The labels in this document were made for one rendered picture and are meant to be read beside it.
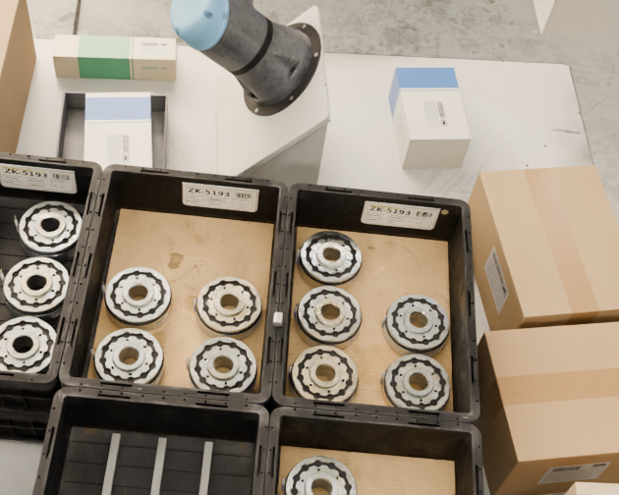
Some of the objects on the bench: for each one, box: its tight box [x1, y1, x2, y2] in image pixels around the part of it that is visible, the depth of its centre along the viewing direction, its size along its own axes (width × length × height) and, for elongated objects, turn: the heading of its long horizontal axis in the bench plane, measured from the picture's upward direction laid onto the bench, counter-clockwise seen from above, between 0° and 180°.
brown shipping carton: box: [475, 320, 619, 495], centre depth 161 cm, size 30×22×16 cm
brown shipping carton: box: [468, 165, 619, 331], centre depth 177 cm, size 30×22×16 cm
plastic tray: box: [55, 91, 168, 169], centre depth 188 cm, size 27×20×5 cm
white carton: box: [84, 92, 153, 170], centre depth 186 cm, size 20×12×9 cm, turn 2°
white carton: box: [388, 63, 472, 169], centre depth 199 cm, size 20×12×9 cm, turn 2°
